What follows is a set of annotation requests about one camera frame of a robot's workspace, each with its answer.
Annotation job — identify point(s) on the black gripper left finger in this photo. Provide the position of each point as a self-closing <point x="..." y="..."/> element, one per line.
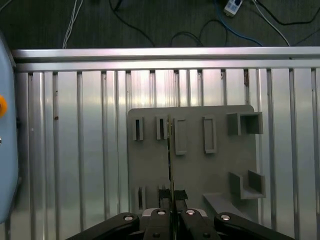
<point x="160" y="225"/>

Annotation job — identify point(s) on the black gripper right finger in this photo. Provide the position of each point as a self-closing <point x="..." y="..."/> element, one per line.
<point x="190" y="225"/>

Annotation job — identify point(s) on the green RAM stick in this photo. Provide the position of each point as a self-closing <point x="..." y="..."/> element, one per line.
<point x="171" y="162"/>

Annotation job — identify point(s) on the grey plastic parts rack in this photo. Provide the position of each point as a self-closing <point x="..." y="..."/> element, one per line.
<point x="195" y="170"/>

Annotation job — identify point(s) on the pale blue teach pendant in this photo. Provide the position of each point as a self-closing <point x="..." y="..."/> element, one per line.
<point x="7" y="150"/>

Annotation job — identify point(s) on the white power strip blue label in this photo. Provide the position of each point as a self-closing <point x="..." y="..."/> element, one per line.
<point x="233" y="7"/>

